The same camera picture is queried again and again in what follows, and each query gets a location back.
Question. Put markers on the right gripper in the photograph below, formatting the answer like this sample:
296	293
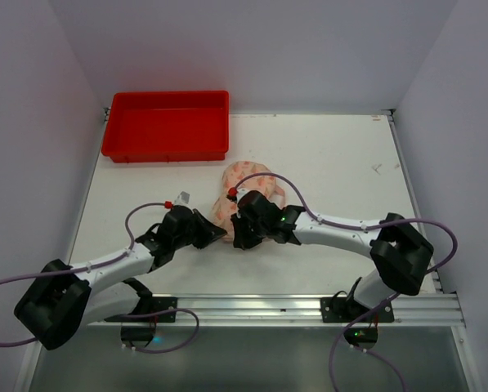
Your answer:
244	224

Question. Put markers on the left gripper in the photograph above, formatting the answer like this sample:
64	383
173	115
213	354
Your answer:
197	230

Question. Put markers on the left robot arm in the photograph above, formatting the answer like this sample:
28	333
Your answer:
63	298

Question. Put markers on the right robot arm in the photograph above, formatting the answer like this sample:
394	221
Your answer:
401	255

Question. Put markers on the red plastic bin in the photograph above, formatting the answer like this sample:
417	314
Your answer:
167	127

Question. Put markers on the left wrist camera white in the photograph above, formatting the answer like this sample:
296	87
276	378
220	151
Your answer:
183	198

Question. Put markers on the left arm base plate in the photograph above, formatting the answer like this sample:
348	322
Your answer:
162	309

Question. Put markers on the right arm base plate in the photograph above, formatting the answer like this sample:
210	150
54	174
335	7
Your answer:
338	309

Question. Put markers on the aluminium front rail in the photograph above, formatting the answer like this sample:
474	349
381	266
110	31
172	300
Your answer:
431	310

